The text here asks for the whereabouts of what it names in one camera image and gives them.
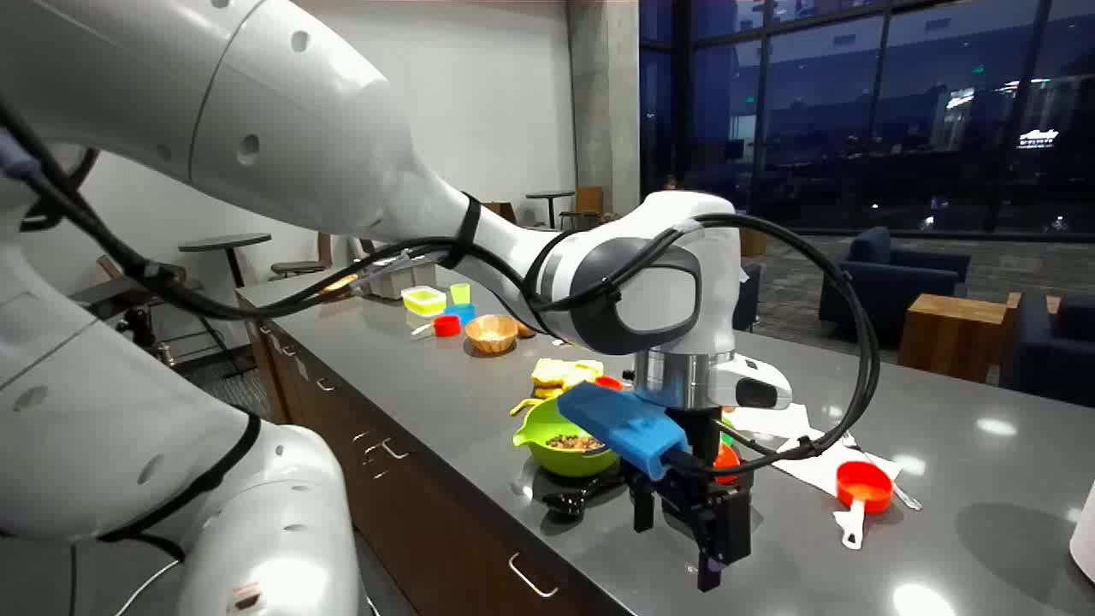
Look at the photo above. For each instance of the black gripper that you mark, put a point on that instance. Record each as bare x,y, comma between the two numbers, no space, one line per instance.
704,429

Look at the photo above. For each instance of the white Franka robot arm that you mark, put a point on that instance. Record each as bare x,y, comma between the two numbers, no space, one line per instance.
286,113

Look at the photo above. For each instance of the brown cereal pieces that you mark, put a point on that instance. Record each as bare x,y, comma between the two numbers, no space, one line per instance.
574,440

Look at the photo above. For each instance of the small red cup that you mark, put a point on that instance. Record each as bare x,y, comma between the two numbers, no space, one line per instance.
446,325
610,382

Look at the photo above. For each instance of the green plastic bowl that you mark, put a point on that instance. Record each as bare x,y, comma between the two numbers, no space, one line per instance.
541,440

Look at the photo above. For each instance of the yellow plastic strip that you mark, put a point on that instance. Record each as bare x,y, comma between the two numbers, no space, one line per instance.
526,406

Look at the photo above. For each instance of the wicker basket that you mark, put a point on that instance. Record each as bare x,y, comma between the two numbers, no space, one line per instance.
492,334

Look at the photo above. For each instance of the dark wood counter cabinet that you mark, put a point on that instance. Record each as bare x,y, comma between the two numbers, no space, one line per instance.
379,481

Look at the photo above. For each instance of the green and blue container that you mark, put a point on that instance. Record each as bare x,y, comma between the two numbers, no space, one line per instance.
458,300

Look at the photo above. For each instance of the blue armchair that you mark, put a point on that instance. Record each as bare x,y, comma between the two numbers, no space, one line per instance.
892,278

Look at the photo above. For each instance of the wooden chair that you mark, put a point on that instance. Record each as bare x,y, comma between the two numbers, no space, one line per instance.
585,205

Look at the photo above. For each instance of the yellow plastic container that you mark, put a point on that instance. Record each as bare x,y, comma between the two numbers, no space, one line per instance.
423,300

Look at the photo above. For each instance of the tall bar table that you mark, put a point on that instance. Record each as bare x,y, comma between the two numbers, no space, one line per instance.
552,197

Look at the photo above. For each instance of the dark blue sofa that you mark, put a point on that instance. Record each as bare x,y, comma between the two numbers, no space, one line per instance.
1056,345

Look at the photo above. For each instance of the round dark cafe table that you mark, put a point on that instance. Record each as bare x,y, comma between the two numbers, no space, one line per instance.
225,245

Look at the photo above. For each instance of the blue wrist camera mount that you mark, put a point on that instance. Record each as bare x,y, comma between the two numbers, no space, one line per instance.
627,433

